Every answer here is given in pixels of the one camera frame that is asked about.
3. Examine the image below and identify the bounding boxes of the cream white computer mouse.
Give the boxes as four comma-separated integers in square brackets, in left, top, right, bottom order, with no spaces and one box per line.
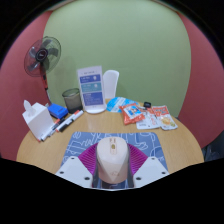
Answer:
[95,136,131,185]

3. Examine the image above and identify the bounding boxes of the red snack packet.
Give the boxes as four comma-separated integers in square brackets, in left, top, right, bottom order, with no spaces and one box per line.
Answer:
[118,102,147,126]

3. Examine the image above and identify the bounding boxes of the black standing fan red pole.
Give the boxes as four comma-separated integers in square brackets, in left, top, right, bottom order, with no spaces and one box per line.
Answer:
[23,35,63,105]

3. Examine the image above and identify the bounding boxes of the blue whiteboard eraser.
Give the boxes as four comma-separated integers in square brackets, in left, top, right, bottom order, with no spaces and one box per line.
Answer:
[47,103,70,120]

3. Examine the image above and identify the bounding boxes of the blue-grey patterned mouse pad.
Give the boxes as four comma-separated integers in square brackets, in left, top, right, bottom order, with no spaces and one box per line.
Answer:
[59,131,170,173]

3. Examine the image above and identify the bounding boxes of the orange snack packet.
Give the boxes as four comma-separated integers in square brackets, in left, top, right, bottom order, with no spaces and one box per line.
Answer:
[151,105,179,131]

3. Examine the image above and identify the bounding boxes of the white tissue box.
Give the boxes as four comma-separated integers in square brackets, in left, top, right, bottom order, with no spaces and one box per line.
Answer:
[21,99,55,141]

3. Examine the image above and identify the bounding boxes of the whiteboard marker red cap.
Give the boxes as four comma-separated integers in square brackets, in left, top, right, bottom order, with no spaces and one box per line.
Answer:
[40,118,62,142]
[64,109,85,128]

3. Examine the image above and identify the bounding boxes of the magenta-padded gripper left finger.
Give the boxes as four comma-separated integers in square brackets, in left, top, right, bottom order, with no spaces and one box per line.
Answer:
[54,142,101,190]

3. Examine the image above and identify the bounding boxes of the light blue snack packet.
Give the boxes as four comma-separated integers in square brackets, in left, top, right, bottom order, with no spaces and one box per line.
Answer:
[106,96,135,114]

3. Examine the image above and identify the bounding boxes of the dark mesh pen cup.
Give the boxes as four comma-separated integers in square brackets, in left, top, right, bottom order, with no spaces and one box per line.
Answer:
[61,87,84,115]

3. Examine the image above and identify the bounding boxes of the white snack packet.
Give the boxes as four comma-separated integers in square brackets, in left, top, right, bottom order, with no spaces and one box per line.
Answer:
[135,112,161,131]

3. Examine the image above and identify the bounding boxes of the acrylic sign stand blue cards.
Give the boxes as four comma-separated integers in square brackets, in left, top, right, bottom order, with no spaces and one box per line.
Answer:
[76,65,108,115]

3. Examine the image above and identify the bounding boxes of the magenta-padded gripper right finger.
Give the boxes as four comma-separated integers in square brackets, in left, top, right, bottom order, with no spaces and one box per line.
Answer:
[125,143,171,190]

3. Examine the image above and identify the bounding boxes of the white chair back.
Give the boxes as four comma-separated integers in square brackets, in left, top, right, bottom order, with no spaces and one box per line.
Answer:
[102,69,121,101]

